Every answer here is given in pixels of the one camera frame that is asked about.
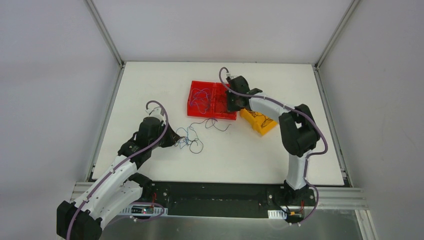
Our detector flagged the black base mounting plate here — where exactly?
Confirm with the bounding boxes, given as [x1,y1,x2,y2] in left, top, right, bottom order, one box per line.
[137,181,316,219]

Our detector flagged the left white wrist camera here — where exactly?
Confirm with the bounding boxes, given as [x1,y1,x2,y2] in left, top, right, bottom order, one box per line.
[146,107,166,125]

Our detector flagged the right red plastic bin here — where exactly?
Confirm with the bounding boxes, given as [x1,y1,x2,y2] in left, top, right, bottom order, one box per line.
[210,83,237,121]

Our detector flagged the blue purple black wires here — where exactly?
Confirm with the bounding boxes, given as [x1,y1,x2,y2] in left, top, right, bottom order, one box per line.
[173,117,233,155]

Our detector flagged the red plastic bin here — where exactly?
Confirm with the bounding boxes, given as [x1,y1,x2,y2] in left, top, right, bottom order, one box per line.
[210,83,237,121]
[186,80,214,118]

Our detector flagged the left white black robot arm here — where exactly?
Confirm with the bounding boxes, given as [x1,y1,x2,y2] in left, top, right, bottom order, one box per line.
[56,112,179,240]

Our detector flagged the white cable duct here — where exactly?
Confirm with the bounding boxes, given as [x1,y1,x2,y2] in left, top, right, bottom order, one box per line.
[267,210,287,220]
[118,204,168,217]

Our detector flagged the yellow plastic bin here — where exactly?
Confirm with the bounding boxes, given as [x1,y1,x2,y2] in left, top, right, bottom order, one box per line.
[239,109,278,136]

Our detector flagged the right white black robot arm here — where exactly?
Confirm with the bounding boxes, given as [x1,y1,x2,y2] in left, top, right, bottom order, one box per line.
[226,76,321,205]

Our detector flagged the right white cable duct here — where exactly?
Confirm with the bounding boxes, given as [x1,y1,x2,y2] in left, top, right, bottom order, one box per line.
[267,210,287,220]

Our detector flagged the aluminium frame rail left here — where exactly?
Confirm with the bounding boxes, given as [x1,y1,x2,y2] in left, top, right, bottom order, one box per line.
[66,0,126,200]

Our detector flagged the left red plastic bin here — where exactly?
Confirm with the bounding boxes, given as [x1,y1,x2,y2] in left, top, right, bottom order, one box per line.
[186,80,214,118]

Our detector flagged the left white cable duct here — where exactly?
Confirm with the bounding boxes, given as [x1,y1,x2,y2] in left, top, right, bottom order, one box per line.
[118,204,168,217]

